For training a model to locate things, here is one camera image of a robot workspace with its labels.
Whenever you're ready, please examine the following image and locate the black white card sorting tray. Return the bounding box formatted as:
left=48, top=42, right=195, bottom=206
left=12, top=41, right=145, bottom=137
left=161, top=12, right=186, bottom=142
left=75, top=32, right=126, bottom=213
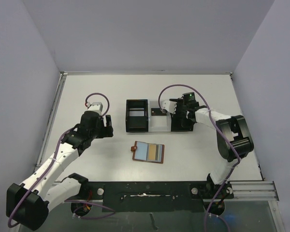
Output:
left=125, top=98, right=196, bottom=133

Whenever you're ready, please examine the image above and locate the brown leather card holder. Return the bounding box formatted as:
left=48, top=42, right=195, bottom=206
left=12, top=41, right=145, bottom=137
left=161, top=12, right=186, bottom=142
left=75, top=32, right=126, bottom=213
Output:
left=130, top=141, right=165, bottom=164

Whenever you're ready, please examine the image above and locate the gold card with stripe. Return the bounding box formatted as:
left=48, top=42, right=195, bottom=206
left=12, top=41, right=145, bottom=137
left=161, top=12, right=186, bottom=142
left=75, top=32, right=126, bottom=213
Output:
left=147, top=144, right=163, bottom=162

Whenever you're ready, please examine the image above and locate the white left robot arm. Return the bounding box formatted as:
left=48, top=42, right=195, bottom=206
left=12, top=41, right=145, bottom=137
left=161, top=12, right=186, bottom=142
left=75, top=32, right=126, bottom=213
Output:
left=6, top=111, right=113, bottom=230

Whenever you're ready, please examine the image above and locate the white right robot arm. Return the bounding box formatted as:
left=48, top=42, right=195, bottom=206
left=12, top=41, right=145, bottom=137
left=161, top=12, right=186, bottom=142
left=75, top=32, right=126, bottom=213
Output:
left=173, top=92, right=254, bottom=198

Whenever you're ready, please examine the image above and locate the black card in tray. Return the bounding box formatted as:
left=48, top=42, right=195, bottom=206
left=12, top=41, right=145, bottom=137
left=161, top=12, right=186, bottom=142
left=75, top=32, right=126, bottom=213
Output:
left=151, top=108, right=165, bottom=116

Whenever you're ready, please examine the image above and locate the silver card in tray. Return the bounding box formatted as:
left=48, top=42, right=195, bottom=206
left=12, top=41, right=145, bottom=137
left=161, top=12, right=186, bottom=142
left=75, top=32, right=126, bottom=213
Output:
left=129, top=110, right=145, bottom=117

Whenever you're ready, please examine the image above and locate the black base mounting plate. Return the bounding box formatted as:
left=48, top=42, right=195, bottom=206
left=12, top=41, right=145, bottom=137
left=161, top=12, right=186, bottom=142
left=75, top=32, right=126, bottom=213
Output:
left=70, top=181, right=234, bottom=213

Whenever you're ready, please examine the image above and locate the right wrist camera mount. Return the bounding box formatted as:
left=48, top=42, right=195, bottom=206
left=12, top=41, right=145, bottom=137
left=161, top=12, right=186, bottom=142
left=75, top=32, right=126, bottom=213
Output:
left=161, top=100, right=177, bottom=114

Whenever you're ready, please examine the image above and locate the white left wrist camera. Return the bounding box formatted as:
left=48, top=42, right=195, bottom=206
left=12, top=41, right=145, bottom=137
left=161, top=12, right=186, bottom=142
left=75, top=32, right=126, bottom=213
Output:
left=86, top=102, right=103, bottom=116

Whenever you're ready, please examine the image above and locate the aluminium frame rail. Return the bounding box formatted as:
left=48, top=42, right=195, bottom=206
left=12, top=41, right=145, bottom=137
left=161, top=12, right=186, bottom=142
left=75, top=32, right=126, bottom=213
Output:
left=228, top=180, right=280, bottom=202

